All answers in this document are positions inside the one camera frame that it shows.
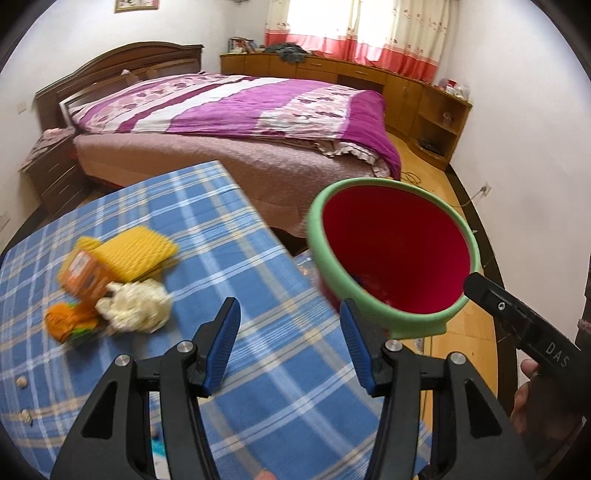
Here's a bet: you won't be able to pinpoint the orange green wrapper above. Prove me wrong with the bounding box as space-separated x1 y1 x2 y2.
45 300 109 344

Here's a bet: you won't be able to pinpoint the cream curtain with red hem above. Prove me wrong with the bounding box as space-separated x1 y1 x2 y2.
263 0 455 84

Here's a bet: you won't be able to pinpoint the pink folded cloth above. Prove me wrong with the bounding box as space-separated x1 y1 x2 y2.
21 127 77 169

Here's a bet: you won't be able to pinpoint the person's right hand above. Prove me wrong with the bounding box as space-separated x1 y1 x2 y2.
512 359 540 435

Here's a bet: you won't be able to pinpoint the bed with purple blanket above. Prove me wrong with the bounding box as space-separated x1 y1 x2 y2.
69 74 402 181

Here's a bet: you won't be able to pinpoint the thin floor cable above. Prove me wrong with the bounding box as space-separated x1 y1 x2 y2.
399 171 483 208

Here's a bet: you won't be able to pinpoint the blue plaid tablecloth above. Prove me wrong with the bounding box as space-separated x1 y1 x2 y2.
0 161 430 480

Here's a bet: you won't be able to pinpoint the red bucket with green rim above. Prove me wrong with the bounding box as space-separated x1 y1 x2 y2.
307 178 482 337

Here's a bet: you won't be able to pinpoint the brown wooden headboard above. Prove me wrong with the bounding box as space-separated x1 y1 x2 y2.
34 41 205 132

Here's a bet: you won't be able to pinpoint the long wooden cabinet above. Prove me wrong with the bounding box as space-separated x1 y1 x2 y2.
219 51 474 171

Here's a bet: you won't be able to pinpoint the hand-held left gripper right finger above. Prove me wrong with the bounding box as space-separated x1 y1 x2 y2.
339 298 539 480

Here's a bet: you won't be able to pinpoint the white tissue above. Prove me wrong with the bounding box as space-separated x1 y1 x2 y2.
96 278 172 334

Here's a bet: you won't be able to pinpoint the dark grey clothes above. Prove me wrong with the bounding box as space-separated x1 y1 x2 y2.
264 42 315 63

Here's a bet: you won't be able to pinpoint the orange snack packet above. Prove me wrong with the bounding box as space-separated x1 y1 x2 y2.
58 249 116 308

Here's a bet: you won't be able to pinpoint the white and red jars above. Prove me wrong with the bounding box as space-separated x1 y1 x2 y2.
436 78 472 100

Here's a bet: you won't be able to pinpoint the brown wooden nightstand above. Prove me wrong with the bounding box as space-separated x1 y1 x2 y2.
18 127 86 217

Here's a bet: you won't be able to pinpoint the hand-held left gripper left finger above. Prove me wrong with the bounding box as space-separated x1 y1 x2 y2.
50 296 242 480

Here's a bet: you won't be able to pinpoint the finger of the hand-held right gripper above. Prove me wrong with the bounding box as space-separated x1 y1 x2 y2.
463 272 546 342

